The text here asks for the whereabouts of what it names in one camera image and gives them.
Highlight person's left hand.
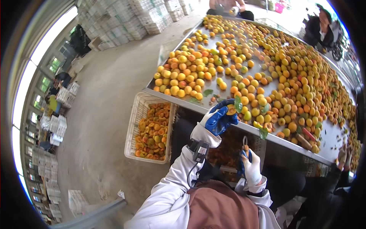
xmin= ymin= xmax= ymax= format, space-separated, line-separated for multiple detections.
xmin=190 ymin=99 xmax=239 ymax=148

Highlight person's right hand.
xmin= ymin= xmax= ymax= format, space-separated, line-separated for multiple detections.
xmin=237 ymin=148 xmax=263 ymax=186

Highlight person's right fingers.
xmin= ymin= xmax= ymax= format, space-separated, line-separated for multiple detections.
xmin=237 ymin=148 xmax=259 ymax=179

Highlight person's left fingers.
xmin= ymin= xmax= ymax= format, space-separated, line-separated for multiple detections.
xmin=204 ymin=99 xmax=239 ymax=136

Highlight apricot with green leaf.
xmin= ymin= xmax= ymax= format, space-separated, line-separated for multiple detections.
xmin=226 ymin=95 xmax=243 ymax=116

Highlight metal pitting tool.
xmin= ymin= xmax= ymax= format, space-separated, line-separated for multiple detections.
xmin=240 ymin=136 xmax=253 ymax=161

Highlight plastic crate of apricots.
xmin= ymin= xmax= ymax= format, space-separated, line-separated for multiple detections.
xmin=207 ymin=127 xmax=268 ymax=184

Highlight black wrist band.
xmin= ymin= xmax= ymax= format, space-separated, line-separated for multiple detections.
xmin=187 ymin=139 xmax=210 ymax=164

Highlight person's body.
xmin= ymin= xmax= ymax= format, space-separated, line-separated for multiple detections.
xmin=124 ymin=179 xmax=282 ymax=229

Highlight heap of halved apricots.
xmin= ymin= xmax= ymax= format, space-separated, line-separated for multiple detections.
xmin=134 ymin=102 xmax=171 ymax=161

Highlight pile of whole apricots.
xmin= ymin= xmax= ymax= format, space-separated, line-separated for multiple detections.
xmin=153 ymin=14 xmax=361 ymax=172

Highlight white plastic crate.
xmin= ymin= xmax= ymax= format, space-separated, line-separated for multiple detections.
xmin=124 ymin=92 xmax=178 ymax=165

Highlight metal sorting table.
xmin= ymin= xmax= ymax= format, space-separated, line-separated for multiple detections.
xmin=142 ymin=16 xmax=361 ymax=178

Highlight tall stack of white crates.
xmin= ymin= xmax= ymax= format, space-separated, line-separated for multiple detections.
xmin=77 ymin=0 xmax=195 ymax=51

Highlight black wheeled cart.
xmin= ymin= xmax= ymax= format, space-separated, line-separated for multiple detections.
xmin=326 ymin=26 xmax=348 ymax=62

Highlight cardboard box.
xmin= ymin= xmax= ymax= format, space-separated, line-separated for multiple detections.
xmin=88 ymin=37 xmax=103 ymax=50

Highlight black covered object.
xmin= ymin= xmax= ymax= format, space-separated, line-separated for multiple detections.
xmin=69 ymin=24 xmax=92 ymax=56

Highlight single white crate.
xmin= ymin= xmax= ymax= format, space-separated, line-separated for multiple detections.
xmin=68 ymin=189 xmax=90 ymax=217

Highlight row of stacked white crates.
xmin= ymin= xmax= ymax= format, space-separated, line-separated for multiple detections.
xmin=31 ymin=146 xmax=63 ymax=224

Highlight wooden handled knife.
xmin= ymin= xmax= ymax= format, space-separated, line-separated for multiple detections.
xmin=295 ymin=133 xmax=313 ymax=151

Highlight red handled knife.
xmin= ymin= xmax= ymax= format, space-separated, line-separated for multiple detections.
xmin=302 ymin=127 xmax=316 ymax=142

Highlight grey metal rail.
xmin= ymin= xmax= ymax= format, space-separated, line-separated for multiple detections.
xmin=50 ymin=198 xmax=128 ymax=229

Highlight window wall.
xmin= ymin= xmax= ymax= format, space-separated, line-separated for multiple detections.
xmin=11 ymin=6 xmax=79 ymax=206

